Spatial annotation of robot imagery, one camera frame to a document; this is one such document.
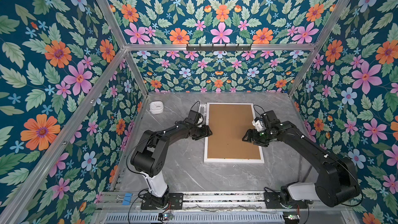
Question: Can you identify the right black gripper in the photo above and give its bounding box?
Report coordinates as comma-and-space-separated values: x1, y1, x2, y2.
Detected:
241, 129, 271, 146

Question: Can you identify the brown cardboard backing board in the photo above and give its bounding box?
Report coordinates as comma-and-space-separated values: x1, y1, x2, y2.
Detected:
207, 104, 262, 160

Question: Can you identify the white picture frame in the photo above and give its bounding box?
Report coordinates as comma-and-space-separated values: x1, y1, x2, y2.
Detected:
203, 102, 265, 164

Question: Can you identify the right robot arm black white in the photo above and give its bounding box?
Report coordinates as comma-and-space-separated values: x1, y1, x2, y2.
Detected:
242, 121, 361, 207

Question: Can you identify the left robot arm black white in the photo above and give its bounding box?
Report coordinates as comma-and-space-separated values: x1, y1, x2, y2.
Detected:
130, 121, 212, 205

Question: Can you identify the white round device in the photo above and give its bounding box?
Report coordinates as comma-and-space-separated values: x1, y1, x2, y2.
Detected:
149, 101, 164, 115

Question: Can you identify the blue binder clip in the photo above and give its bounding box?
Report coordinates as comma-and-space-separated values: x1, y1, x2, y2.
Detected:
122, 193, 132, 206

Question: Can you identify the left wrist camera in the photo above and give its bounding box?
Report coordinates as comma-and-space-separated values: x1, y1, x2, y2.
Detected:
185, 110, 204, 126

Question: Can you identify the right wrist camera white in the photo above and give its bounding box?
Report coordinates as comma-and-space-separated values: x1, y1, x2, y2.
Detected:
252, 117, 266, 132

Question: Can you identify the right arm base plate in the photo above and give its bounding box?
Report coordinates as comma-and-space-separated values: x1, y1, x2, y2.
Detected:
263, 192, 308, 209

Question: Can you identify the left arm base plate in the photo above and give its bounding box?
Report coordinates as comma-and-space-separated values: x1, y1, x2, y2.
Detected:
141, 193, 184, 210

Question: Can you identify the black hook rail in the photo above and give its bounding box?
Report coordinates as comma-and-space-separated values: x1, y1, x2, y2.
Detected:
186, 44, 252, 52

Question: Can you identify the white cable duct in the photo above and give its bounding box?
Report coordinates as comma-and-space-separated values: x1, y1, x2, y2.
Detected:
104, 212, 285, 224

